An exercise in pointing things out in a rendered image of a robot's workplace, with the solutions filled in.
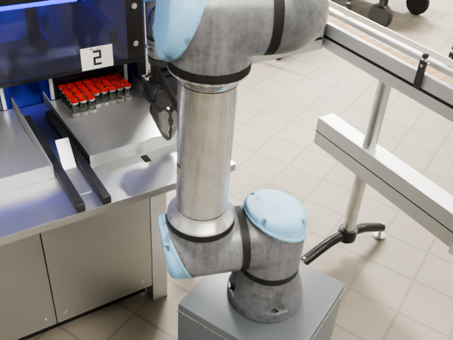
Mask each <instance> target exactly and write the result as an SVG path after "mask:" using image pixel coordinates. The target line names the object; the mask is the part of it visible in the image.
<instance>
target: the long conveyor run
mask: <svg viewBox="0 0 453 340"><path fill-rule="evenodd" d="M347 1H348V3H346V7H342V6H340V5H338V4H336V3H334V2H332V1H329V0H328V3H329V16H328V21H327V23H326V26H325V30H324V38H323V43H322V47H323V48H325V49H327V50H329V51H330V52H332V53H333V54H335V55H337V56H339V57H341V58H342V59H344V60H345V61H348V62H349V63H351V64H353V65H354V66H356V67H358V68H359V69H362V70H363V71H365V72H367V73H368V74H370V75H372V76H373V77H375V78H377V79H379V80H380V81H382V82H384V83H385V84H387V85H389V86H391V87H393V88H394V89H396V90H397V91H399V92H401V93H403V94H405V95H407V96H408V97H410V98H411V99H413V100H415V101H417V102H418V103H420V104H422V105H423V106H425V107H427V108H428V109H431V110H432V111H434V112H436V113H437V114H439V115H441V116H442V117H445V118H446V119H448V120H450V121H451V122H453V52H452V51H450V53H449V55H448V57H446V56H444V55H441V54H439V53H437V52H435V51H433V50H431V49H429V48H427V47H425V46H423V45H420V44H419V43H417V42H415V41H413V40H411V39H409V38H407V37H405V36H402V35H400V34H398V33H396V32H394V31H392V30H390V29H388V28H385V27H383V26H381V25H379V24H377V23H375V22H373V21H371V20H369V19H367V18H364V17H363V16H360V15H359V14H357V13H355V12H353V11H351V8H352V4H351V2H352V1H353V0H347Z"/></svg>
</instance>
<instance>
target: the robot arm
mask: <svg viewBox="0 0 453 340"><path fill-rule="evenodd" d="M144 3H145V13H146V40H147V44H146V45H145V47H146V48H147V56H148V63H149V64H150V70H148V74H146V75H142V96H143V97H144V98H145V99H146V100H147V101H148V102H149V103H151V105H150V114H151V116H152V118H153V120H154V122H155V124H156V127H157V128H158V131H159V132H160V134H161V135H162V137H163V138H164V139H165V140H167V141H168V140H171V139H172V137H173V136H174V135H175V133H176V131H177V182H176V196H175V197H174V198H173V199H172V200H171V201H170V202H169V205H168V208H167V212H165V213H163V214H162V215H159V216H158V217H157V221H158V227H159V231H160V237H161V240H162V246H163V250H164V257H165V260H166V264H167V270H168V273H169V275H170V276H171V277H172V278H174V279H186V278H190V279H194V278H195V277H201V276H206V275H215V274H220V273H229V272H231V274H230V276H229V280H228V284H227V296H228V299H229V302H230V304H231V306H232V307H233V308H234V309H235V310H236V311H237V312H238V313H239V314H240V315H242V316H243V317H245V318H247V319H249V320H252V321H254V322H259V323H265V324H272V323H277V322H282V321H285V320H287V319H289V318H290V317H292V316H293V315H294V314H295V313H296V312H297V311H298V309H299V308H300V306H301V302H302V298H303V284H302V281H301V276H300V273H299V265H300V261H301V255H302V251H303V245H304V241H305V238H306V236H307V213H306V211H305V209H304V207H303V205H302V204H301V203H300V202H299V201H298V200H297V199H295V198H293V197H292V196H289V195H288V194H286V193H284V192H281V191H278V190H271V189H261V190H256V191H253V192H252V193H251V194H250V195H248V196H247V197H246V199H245V200H244V202H243V205H238V206H233V203H232V202H231V201H230V200H229V199H228V195H229V181H230V173H231V159H232V151H233V137H234V130H235V116H236V108H237V94H238V86H239V83H240V82H241V81H243V80H244V79H246V77H247V76H248V75H249V74H250V71H251V63H252V57H253V56H262V55H279V54H284V53H290V52H293V51H296V50H299V49H302V48H303V47H306V46H307V45H309V44H311V43H312V42H313V41H314V40H315V39H316V38H317V37H318V36H319V35H320V34H321V33H322V31H323V29H324V28H325V26H326V23H327V21H328V16H329V3H328V0H144ZM149 71H150V72H149ZM149 76H150V77H149ZM145 77H147V78H145ZM167 107H170V109H167V110H166V111H165V109H166V108H167ZM167 121H169V126H170V128H169V126H168V124H167Z"/></svg>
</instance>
